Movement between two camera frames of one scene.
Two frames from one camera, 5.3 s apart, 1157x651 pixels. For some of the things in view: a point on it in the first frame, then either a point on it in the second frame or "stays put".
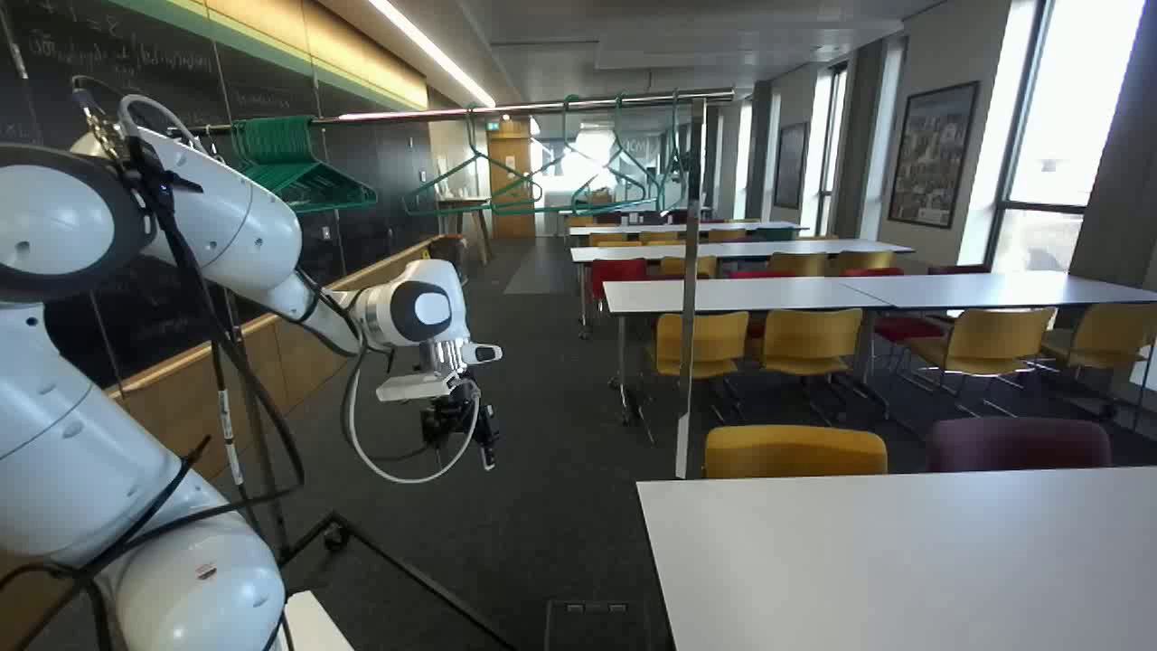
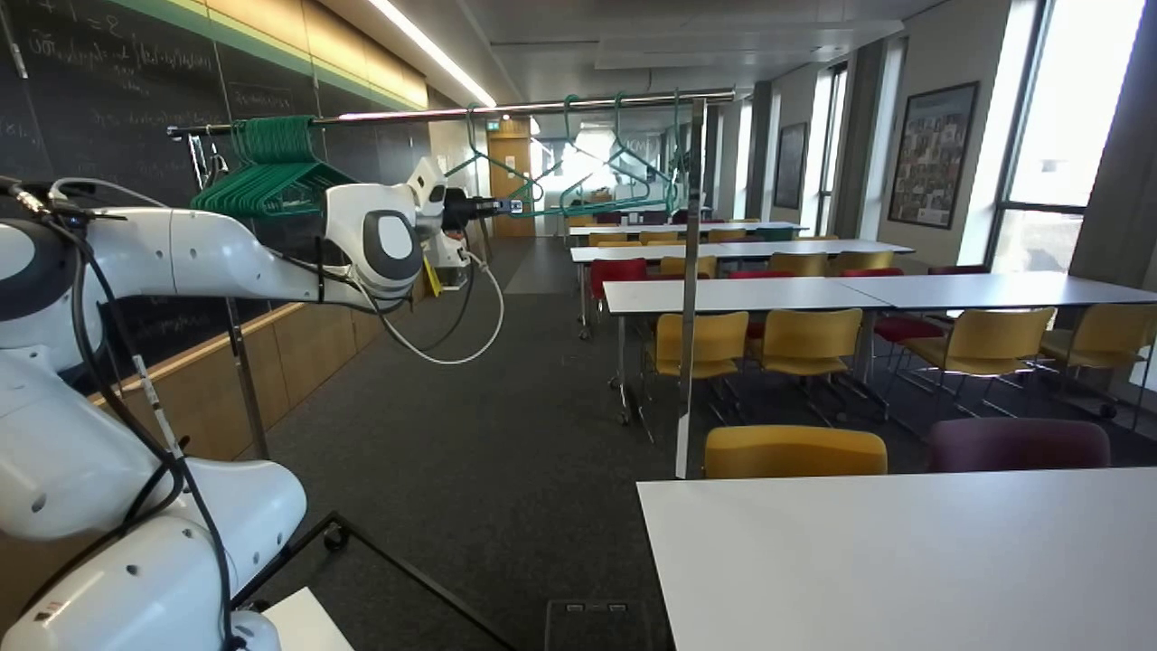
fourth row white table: x=681 y=230 stays put
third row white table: x=727 y=251 stays put
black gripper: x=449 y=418 to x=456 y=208
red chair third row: x=603 y=271 stays put
